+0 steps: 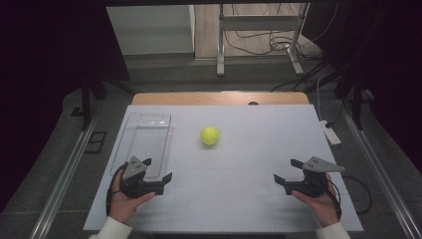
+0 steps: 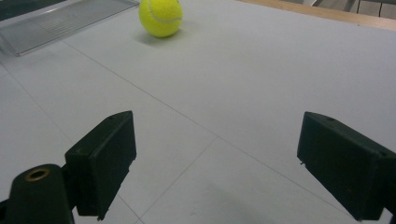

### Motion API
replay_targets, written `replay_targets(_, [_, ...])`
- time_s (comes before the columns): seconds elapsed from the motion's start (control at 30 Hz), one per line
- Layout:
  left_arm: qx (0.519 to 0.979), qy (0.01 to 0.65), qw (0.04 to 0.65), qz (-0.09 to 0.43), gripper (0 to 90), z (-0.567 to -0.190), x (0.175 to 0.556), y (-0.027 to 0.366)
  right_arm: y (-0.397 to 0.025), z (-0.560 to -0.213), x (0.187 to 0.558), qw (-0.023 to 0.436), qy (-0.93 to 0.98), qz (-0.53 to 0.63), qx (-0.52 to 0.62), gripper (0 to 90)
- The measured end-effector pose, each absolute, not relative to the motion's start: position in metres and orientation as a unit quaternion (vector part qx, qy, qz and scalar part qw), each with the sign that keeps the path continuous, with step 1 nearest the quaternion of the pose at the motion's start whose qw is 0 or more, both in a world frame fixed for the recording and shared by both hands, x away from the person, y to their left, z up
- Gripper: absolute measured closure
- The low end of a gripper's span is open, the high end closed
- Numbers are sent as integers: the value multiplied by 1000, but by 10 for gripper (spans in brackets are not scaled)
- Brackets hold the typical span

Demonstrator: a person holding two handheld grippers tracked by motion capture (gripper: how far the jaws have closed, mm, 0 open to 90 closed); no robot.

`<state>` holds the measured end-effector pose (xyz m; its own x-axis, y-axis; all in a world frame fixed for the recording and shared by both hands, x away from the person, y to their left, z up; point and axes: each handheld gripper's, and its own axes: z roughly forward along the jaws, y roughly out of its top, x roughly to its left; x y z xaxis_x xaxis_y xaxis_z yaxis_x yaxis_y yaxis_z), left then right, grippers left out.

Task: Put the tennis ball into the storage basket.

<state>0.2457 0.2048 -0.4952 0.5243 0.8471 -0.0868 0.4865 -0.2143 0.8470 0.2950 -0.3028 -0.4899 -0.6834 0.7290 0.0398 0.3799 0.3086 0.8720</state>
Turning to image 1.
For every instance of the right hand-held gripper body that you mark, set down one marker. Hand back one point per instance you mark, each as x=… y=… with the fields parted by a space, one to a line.
x=315 y=182

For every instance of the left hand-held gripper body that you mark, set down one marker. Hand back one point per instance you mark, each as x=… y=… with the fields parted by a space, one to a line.
x=134 y=167

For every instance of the clear plastic tray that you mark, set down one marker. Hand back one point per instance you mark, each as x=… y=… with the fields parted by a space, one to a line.
x=149 y=136

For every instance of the yellow tennis ball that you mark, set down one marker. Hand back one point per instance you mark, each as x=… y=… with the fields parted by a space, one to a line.
x=209 y=135

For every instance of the person's right hand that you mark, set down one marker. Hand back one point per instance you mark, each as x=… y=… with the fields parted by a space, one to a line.
x=321 y=209

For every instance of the person's left hand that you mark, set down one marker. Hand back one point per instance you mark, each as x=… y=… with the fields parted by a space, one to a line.
x=122 y=207

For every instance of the white power strip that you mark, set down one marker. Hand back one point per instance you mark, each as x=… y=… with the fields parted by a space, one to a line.
x=330 y=132

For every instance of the white board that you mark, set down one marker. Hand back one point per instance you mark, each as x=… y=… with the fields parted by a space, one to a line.
x=232 y=186

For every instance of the black table grommet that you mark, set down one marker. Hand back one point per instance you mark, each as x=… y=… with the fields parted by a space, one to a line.
x=253 y=103

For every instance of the black metal stand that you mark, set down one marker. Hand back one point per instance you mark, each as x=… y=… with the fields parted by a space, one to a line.
x=356 y=106
x=87 y=103

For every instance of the wooden table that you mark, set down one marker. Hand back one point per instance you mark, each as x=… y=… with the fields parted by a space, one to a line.
x=199 y=99

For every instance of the white cabinet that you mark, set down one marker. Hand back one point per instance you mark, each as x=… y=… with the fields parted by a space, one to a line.
x=151 y=30

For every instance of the white metal stand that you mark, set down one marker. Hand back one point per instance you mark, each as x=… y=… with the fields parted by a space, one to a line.
x=257 y=23

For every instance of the black floor frame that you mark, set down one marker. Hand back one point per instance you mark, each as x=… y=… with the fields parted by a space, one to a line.
x=96 y=142

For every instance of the aluminium floor rail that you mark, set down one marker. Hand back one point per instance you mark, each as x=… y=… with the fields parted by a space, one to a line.
x=63 y=184
x=378 y=172

